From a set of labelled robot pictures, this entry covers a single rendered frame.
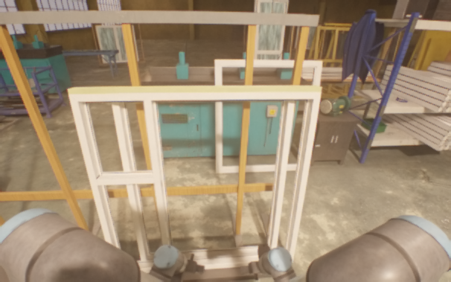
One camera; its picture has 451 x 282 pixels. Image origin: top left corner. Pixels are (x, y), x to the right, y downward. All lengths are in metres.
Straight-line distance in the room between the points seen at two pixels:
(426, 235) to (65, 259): 0.62
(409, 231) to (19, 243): 0.68
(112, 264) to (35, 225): 0.16
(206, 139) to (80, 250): 2.81
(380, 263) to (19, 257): 0.59
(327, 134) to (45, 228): 3.14
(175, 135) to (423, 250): 2.93
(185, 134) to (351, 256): 2.84
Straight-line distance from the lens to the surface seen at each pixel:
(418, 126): 4.29
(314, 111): 1.52
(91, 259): 0.46
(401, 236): 0.52
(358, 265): 0.47
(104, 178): 1.68
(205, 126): 3.08
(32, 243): 0.51
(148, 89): 1.37
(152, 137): 1.44
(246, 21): 1.42
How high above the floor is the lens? 1.89
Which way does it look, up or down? 29 degrees down
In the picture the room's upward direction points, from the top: 1 degrees clockwise
